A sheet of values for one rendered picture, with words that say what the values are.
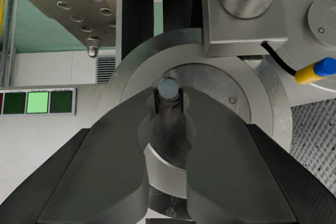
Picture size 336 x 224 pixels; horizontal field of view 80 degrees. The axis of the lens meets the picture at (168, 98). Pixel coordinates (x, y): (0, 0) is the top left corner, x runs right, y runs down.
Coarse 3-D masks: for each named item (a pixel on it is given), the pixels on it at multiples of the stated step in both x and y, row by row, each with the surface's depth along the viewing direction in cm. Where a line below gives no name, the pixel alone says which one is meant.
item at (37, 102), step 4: (32, 92) 51; (36, 92) 50; (40, 92) 50; (44, 92) 50; (28, 96) 50; (32, 96) 50; (36, 96) 50; (40, 96) 50; (44, 96) 50; (28, 100) 50; (32, 100) 50; (36, 100) 50; (40, 100) 50; (44, 100) 50; (28, 104) 50; (32, 104) 50; (36, 104) 50; (40, 104) 50; (44, 104) 50; (28, 108) 50; (32, 108) 50; (36, 108) 50; (40, 108) 50; (44, 108) 50
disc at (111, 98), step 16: (176, 32) 17; (192, 32) 17; (144, 48) 17; (160, 48) 16; (128, 64) 16; (256, 64) 16; (112, 80) 16; (272, 80) 16; (112, 96) 16; (272, 96) 15; (288, 112) 15; (288, 128) 15; (288, 144) 15; (160, 192) 15; (160, 208) 15; (176, 208) 15
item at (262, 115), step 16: (176, 48) 16; (192, 48) 16; (144, 64) 16; (160, 64) 16; (176, 64) 16; (224, 64) 15; (240, 64) 15; (128, 80) 16; (144, 80) 16; (240, 80) 15; (256, 80) 15; (128, 96) 15; (256, 96) 15; (256, 112) 15; (272, 112) 15; (272, 128) 14; (160, 160) 15; (160, 176) 14; (176, 176) 14; (176, 192) 14
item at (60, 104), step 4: (52, 92) 50; (56, 92) 50; (60, 92) 50; (64, 92) 50; (68, 92) 50; (52, 96) 50; (56, 96) 50; (60, 96) 50; (64, 96) 50; (68, 96) 50; (52, 100) 50; (56, 100) 50; (60, 100) 50; (64, 100) 50; (68, 100) 50; (52, 104) 50; (56, 104) 50; (60, 104) 50; (64, 104) 50; (68, 104) 50; (52, 108) 50; (56, 108) 50; (60, 108) 50; (64, 108) 49; (68, 108) 49
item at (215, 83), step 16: (192, 64) 14; (208, 64) 14; (192, 80) 14; (208, 80) 14; (224, 80) 14; (224, 96) 14; (240, 96) 14; (160, 112) 14; (176, 112) 14; (240, 112) 13; (160, 128) 14; (176, 128) 14; (160, 144) 13; (176, 144) 13; (176, 160) 13
